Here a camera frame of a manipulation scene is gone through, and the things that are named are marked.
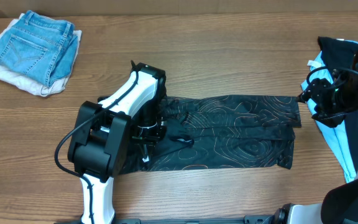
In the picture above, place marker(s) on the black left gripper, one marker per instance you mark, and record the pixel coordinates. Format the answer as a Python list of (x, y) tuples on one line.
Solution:
[(140, 138)]

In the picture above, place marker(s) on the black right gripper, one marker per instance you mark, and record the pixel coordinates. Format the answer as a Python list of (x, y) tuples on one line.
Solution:
[(314, 92)]

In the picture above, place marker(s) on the black printed cycling jersey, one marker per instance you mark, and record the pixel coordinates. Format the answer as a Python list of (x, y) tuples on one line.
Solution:
[(232, 131)]

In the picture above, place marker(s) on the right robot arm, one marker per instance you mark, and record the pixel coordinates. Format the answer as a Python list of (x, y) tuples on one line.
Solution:
[(340, 205)]

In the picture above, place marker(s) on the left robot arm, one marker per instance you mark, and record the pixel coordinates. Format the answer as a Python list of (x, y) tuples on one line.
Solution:
[(105, 130)]

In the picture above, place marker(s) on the light blue t-shirt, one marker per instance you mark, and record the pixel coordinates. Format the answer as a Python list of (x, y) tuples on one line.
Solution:
[(331, 135)]

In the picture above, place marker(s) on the plain black garment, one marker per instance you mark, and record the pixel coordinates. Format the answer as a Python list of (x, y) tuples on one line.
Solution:
[(340, 53)]

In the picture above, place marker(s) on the folded white cloth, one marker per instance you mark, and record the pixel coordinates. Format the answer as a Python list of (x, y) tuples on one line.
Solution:
[(26, 83)]

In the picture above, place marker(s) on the folded blue denim jeans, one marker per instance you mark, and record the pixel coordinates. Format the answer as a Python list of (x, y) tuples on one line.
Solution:
[(39, 48)]

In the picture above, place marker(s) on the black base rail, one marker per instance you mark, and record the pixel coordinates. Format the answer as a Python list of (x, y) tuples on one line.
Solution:
[(248, 219)]

